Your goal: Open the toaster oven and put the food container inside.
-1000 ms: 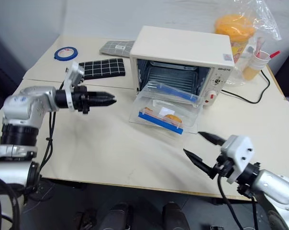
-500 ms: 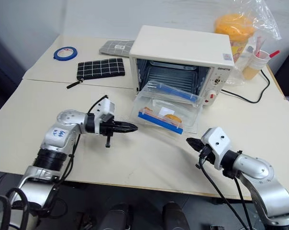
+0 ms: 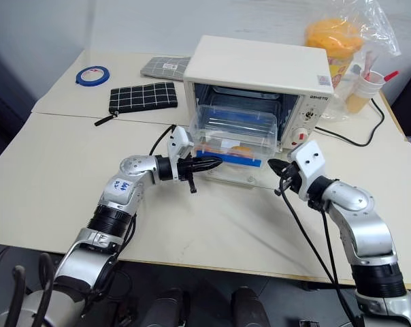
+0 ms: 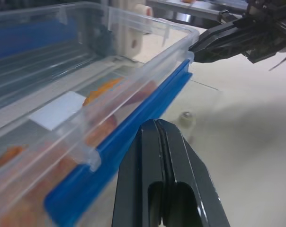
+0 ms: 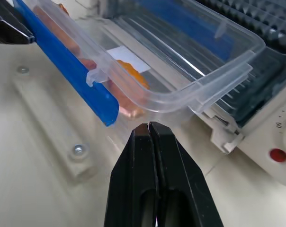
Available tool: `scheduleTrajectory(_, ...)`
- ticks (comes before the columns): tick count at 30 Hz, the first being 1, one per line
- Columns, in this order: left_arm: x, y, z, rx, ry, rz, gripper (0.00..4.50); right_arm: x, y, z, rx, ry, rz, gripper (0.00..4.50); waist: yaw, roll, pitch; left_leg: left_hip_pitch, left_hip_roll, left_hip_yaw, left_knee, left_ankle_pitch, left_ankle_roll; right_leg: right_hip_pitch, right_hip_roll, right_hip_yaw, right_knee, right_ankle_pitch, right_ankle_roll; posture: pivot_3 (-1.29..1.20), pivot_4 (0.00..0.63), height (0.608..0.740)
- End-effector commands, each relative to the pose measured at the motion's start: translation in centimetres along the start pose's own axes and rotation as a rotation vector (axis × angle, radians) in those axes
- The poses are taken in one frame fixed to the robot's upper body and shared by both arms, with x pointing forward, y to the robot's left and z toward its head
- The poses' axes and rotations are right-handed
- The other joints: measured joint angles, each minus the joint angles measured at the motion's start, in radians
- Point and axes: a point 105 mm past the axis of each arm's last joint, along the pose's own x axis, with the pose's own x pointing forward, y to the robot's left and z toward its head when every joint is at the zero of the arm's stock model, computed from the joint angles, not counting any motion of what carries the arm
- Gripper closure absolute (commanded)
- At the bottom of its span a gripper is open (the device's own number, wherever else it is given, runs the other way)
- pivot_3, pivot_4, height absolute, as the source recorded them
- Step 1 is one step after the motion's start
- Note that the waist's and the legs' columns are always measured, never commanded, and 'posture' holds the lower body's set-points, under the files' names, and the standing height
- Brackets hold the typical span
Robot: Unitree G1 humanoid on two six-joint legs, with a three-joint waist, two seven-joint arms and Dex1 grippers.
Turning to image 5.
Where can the white label sticker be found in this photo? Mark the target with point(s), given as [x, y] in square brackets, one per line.
[126, 58]

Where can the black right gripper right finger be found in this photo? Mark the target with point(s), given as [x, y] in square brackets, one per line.
[181, 179]

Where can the red indicator light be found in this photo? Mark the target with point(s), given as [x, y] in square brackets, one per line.
[278, 155]

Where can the small orange food piece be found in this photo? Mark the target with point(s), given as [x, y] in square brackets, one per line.
[63, 9]

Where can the silver door screw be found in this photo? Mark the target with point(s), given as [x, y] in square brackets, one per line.
[78, 149]
[23, 70]

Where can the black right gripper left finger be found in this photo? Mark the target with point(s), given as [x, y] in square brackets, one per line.
[131, 179]

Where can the white toaster oven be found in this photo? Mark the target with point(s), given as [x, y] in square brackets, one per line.
[261, 132]

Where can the clear plastic food container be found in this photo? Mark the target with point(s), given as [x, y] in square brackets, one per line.
[204, 78]

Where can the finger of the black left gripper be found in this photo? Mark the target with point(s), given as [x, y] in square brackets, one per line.
[8, 26]

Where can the blue container lid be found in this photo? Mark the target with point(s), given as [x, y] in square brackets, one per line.
[69, 68]

